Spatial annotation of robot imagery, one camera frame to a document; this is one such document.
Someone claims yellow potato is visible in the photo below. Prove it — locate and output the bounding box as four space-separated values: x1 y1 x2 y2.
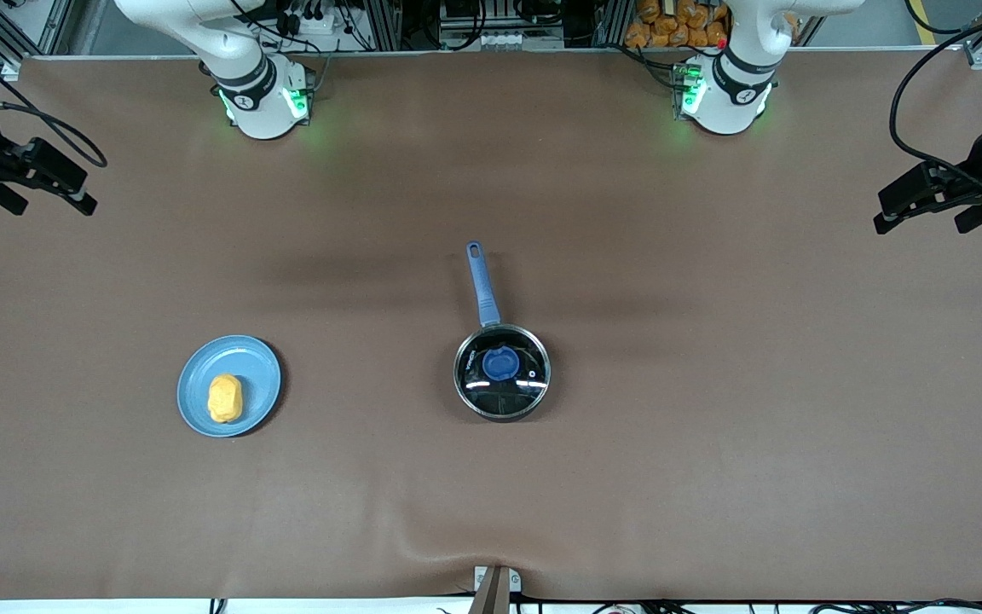
207 374 245 425

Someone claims glass lid with blue knob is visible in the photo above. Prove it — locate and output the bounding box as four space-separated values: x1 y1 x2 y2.
455 326 551 420

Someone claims brown table mat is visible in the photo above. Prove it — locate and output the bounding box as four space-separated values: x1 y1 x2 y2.
0 49 982 602

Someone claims bag of orange items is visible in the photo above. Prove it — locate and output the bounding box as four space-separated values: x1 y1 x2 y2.
625 0 731 49

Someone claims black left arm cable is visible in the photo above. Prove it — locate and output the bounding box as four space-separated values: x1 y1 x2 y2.
888 0 982 197

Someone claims blue plate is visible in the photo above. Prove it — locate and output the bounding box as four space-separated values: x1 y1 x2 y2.
177 334 283 438

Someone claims white power strip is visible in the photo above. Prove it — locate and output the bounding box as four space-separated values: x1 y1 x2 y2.
282 7 349 37

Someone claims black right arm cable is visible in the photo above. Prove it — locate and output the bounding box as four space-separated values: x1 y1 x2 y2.
0 21 108 169

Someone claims steel pot with blue handle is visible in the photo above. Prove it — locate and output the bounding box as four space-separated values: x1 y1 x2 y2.
453 241 552 424

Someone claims metal bracket with brown wedge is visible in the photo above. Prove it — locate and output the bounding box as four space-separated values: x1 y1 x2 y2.
472 565 523 614

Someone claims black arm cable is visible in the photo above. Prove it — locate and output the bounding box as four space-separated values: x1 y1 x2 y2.
0 21 108 169
888 0 982 197

